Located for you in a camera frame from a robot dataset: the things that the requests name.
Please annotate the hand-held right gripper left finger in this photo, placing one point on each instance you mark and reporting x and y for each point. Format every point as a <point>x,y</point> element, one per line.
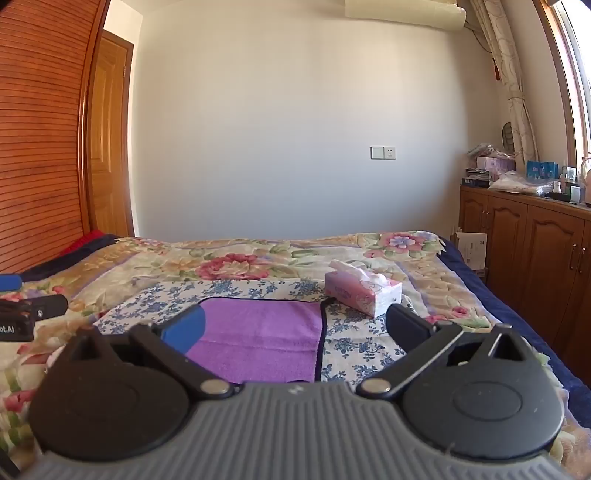
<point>184,330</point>

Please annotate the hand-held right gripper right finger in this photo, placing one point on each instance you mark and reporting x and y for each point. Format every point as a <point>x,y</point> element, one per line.
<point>406,323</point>

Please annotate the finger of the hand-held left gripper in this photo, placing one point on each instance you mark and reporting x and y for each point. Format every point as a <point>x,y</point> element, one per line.
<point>9,282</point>
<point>41,306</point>

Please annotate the purple towel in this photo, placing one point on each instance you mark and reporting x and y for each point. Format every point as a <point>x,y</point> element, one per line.
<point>263,341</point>

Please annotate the pink tissue box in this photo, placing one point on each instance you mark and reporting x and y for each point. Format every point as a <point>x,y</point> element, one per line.
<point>362,293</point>

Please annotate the blue floral white cloth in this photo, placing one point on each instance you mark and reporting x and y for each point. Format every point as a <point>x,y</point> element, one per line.
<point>351,341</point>

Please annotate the red cloth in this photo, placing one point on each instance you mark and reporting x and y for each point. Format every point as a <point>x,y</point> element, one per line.
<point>85,242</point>

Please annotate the floral blanket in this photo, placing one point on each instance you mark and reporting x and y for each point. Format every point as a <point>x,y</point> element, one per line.
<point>240,263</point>

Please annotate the white cardboard box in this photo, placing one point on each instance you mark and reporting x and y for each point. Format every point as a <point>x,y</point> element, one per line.
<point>473,249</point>

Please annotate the wooden cabinet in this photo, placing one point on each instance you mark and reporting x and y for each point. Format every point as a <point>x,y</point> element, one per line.
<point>531,249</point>

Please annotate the wooden slatted wardrobe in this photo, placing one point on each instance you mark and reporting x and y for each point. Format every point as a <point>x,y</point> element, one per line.
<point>41,138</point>

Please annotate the stack of books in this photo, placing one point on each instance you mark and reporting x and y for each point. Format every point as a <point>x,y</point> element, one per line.
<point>475,177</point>

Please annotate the wooden door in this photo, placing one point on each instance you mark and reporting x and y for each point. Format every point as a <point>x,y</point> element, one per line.
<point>108,138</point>

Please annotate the pink boxes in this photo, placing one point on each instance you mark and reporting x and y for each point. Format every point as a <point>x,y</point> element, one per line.
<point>495,167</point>

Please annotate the clear plastic bag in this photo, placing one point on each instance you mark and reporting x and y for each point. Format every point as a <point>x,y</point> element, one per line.
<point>519,182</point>

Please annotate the small white bottle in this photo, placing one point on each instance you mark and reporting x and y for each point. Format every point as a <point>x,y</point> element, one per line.
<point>557,188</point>

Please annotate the blue boxes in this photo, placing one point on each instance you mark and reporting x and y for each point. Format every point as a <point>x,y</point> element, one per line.
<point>542,170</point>

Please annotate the patterned beige curtain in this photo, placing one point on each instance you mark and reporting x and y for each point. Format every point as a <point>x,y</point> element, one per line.
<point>510,78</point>

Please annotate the red tassel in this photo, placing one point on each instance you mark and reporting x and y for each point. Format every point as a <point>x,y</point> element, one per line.
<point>497,69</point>

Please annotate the white air conditioner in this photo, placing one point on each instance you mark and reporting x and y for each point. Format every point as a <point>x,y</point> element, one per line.
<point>406,14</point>

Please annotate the white wall socket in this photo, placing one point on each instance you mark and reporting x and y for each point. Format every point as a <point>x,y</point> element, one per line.
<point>390,153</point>

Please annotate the white wall switch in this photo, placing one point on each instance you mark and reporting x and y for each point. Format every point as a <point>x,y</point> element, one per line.
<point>376,153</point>

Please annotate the wooden window frame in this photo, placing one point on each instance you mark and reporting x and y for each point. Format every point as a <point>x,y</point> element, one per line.
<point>565,78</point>

